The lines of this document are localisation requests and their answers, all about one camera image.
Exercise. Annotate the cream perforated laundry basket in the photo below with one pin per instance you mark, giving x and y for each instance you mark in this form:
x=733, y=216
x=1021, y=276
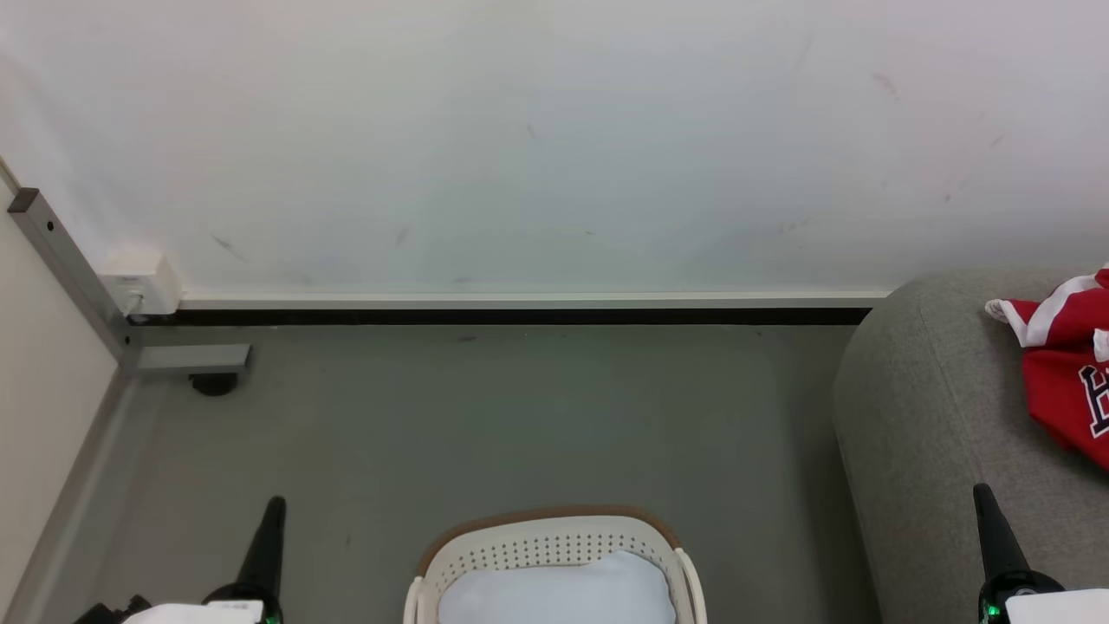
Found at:
x=537, y=542

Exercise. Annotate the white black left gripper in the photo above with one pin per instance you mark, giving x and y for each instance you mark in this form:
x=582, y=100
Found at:
x=234, y=608

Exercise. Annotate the white wall outlet box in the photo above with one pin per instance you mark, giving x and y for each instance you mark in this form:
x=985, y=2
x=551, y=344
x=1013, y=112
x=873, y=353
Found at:
x=143, y=282

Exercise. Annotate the white cloth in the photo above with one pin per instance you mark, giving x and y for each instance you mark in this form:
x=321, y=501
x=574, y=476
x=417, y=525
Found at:
x=559, y=594

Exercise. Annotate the white and black baseboard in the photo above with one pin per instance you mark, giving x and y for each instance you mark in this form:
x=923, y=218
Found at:
x=520, y=309

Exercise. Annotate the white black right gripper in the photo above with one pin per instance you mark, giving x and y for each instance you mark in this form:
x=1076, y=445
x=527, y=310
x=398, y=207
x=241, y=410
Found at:
x=1040, y=605

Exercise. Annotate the black round frame foot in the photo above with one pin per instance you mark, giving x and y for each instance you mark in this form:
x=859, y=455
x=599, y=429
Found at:
x=214, y=383

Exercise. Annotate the red white basketball jersey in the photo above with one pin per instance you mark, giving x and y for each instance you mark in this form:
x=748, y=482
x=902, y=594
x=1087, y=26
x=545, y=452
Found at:
x=1066, y=373

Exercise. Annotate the beige partition panel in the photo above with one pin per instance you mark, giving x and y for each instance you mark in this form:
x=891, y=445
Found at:
x=39, y=381

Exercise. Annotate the grey fabric sofa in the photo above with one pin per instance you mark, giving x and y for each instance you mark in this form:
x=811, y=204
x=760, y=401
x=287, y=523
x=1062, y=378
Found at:
x=936, y=407

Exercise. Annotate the grey metal frame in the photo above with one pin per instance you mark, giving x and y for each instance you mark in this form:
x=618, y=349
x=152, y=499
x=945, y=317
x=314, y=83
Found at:
x=69, y=269

